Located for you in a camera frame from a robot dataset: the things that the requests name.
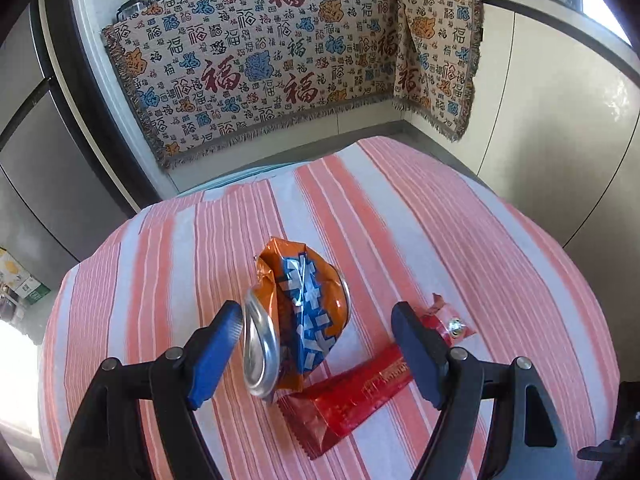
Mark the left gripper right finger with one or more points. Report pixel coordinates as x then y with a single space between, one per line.
525 439

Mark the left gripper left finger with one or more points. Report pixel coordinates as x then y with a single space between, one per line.
106 439

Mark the red snack wrapper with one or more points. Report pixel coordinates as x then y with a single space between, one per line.
325 415

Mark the crushed orange blue can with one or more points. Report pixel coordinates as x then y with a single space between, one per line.
293 317

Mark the white kitchen cabinets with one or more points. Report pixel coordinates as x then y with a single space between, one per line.
554 130

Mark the pink striped tablecloth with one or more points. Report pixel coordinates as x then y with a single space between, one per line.
398 224

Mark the yellow white cardboard box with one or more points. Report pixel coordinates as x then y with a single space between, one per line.
16 282

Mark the grey refrigerator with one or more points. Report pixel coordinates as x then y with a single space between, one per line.
68 179

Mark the patterned fu character cloth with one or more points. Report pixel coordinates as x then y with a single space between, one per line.
202 75

